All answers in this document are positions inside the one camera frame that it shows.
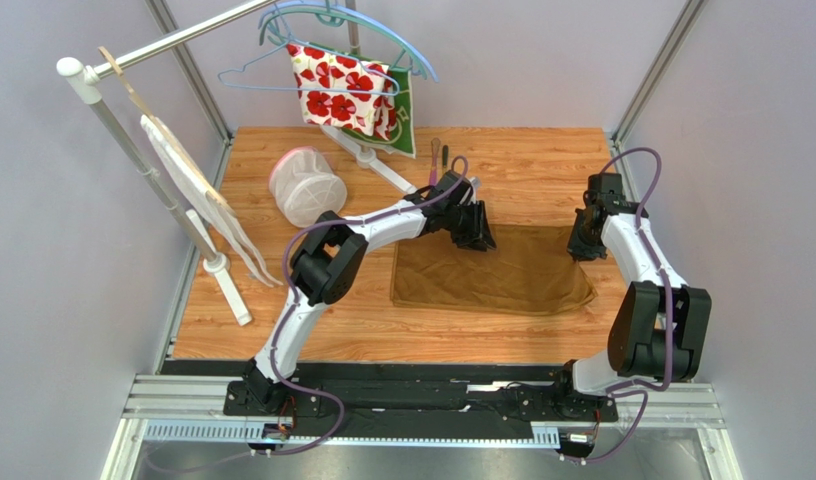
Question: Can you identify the wooden hanger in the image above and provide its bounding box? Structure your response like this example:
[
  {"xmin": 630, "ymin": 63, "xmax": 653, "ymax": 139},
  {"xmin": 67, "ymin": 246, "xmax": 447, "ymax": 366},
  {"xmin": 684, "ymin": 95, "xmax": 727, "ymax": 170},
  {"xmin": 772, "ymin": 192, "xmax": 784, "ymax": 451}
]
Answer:
[{"xmin": 98, "ymin": 46, "xmax": 237, "ymax": 219}]

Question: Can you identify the purple handled knife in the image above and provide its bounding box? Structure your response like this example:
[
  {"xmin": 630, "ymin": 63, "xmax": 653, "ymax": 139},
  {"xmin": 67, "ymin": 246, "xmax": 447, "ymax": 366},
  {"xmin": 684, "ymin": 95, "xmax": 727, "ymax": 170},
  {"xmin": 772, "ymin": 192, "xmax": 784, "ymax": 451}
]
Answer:
[{"xmin": 428, "ymin": 137, "xmax": 442, "ymax": 186}]

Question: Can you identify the green patterned cloth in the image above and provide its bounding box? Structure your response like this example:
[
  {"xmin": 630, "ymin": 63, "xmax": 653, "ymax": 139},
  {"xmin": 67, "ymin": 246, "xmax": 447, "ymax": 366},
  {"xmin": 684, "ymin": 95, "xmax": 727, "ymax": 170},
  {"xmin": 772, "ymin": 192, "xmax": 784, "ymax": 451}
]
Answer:
[{"xmin": 335, "ymin": 64, "xmax": 416, "ymax": 158}]

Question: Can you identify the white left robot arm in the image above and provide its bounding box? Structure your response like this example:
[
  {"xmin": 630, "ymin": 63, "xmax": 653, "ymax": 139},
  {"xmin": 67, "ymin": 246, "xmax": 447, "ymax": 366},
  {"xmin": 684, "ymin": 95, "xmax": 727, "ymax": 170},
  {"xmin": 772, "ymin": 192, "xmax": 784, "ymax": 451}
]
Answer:
[{"xmin": 223, "ymin": 171, "xmax": 497, "ymax": 416}]

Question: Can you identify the aluminium frame rail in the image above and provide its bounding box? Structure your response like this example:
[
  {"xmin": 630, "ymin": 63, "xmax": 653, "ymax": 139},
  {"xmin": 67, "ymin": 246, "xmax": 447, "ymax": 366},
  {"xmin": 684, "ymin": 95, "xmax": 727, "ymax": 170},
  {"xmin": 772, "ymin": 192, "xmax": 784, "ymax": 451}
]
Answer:
[{"xmin": 122, "ymin": 375, "xmax": 726, "ymax": 449}]

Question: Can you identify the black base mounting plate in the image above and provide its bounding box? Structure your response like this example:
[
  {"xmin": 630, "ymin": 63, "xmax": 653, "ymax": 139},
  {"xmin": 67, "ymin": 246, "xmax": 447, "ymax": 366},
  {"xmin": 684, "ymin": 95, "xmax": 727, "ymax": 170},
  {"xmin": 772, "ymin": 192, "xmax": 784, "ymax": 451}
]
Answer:
[{"xmin": 257, "ymin": 362, "xmax": 618, "ymax": 438}]

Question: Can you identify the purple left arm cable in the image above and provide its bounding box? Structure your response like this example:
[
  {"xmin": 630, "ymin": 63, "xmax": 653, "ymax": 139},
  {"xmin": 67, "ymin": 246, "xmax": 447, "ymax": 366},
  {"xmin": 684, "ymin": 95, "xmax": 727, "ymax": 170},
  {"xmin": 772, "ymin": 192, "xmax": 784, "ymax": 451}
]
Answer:
[{"xmin": 268, "ymin": 155, "xmax": 471, "ymax": 457}]

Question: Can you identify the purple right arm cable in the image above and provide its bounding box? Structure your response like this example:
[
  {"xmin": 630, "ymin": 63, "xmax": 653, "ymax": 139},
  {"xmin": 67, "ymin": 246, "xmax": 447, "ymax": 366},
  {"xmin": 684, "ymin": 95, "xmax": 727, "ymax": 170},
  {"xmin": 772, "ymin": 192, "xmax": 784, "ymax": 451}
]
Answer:
[{"xmin": 560, "ymin": 146, "xmax": 676, "ymax": 465}]

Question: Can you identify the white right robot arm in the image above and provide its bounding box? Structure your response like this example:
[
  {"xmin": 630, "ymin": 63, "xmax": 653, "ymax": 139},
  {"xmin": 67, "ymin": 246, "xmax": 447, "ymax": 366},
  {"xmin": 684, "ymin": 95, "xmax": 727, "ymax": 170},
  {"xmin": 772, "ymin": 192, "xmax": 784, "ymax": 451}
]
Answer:
[{"xmin": 555, "ymin": 172, "xmax": 712, "ymax": 408}]

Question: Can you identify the red floral cloth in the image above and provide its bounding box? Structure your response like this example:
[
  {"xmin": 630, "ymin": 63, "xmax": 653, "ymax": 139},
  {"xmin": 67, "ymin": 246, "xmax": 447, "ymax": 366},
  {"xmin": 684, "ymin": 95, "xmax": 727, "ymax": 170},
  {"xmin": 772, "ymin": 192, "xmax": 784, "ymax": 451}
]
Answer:
[{"xmin": 286, "ymin": 43, "xmax": 397, "ymax": 140}]

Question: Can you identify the blue plastic hanger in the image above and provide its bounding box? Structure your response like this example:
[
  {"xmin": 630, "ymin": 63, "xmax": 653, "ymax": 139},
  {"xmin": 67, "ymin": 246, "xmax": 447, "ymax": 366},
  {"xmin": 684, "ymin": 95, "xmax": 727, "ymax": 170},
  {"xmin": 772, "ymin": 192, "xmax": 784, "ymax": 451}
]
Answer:
[{"xmin": 264, "ymin": 0, "xmax": 441, "ymax": 84}]

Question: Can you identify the light blue wire hanger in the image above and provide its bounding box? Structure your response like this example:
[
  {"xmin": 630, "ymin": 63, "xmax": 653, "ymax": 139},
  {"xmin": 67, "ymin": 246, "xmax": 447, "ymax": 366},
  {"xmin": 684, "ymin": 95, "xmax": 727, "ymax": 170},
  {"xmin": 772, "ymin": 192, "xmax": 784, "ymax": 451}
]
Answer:
[{"xmin": 217, "ymin": 41, "xmax": 401, "ymax": 99}]

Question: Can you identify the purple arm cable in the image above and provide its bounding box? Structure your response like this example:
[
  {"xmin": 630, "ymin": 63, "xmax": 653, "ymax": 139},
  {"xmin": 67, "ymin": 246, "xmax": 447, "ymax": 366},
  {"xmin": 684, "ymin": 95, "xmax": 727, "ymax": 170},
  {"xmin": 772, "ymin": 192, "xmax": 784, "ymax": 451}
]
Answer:
[
  {"xmin": 268, "ymin": 155, "xmax": 471, "ymax": 457},
  {"xmin": 560, "ymin": 146, "xmax": 676, "ymax": 465}
]

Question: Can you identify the brown cloth napkin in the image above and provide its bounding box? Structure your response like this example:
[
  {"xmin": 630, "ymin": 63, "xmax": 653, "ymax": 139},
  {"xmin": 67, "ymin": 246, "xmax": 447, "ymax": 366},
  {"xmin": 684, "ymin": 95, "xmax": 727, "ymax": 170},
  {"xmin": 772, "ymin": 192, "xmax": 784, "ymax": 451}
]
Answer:
[{"xmin": 390, "ymin": 225, "xmax": 597, "ymax": 316}]

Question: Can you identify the white clothes rack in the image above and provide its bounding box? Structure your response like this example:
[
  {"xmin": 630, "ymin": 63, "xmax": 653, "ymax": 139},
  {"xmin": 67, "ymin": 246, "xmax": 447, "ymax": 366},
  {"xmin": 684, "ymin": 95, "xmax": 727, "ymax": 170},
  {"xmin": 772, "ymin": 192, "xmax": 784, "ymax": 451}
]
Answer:
[{"xmin": 56, "ymin": 1, "xmax": 439, "ymax": 326}]

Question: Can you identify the white mesh garment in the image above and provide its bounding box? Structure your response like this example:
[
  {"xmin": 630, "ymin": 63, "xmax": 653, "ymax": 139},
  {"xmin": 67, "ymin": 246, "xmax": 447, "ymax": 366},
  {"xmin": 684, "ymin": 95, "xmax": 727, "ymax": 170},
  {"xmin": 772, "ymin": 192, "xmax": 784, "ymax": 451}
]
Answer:
[{"xmin": 140, "ymin": 114, "xmax": 282, "ymax": 287}]

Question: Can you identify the gold spoon black handle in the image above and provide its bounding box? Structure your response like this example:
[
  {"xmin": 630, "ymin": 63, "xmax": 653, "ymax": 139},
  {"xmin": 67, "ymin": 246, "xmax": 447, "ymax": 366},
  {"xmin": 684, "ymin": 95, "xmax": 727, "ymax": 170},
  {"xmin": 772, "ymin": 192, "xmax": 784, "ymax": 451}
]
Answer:
[{"xmin": 441, "ymin": 145, "xmax": 449, "ymax": 171}]

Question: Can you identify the white mesh laundry basket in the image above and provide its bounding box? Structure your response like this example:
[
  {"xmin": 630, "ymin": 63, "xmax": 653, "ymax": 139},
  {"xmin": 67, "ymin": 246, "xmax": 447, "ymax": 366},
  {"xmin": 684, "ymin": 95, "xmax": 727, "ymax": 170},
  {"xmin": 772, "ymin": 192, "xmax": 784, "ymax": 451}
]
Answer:
[{"xmin": 268, "ymin": 146, "xmax": 348, "ymax": 228}]

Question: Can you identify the teal plastic hanger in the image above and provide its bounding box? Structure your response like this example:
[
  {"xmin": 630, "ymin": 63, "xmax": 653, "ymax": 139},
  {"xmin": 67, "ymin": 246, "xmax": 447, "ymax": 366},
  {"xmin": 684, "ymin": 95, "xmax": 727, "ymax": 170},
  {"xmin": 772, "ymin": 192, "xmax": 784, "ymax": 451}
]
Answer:
[{"xmin": 258, "ymin": 0, "xmax": 423, "ymax": 75}]

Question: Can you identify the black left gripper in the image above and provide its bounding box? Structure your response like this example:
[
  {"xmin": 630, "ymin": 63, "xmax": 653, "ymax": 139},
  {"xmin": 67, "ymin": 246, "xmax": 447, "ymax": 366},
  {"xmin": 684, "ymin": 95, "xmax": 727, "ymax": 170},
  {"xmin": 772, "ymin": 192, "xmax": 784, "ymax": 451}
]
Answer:
[{"xmin": 444, "ymin": 201, "xmax": 498, "ymax": 254}]

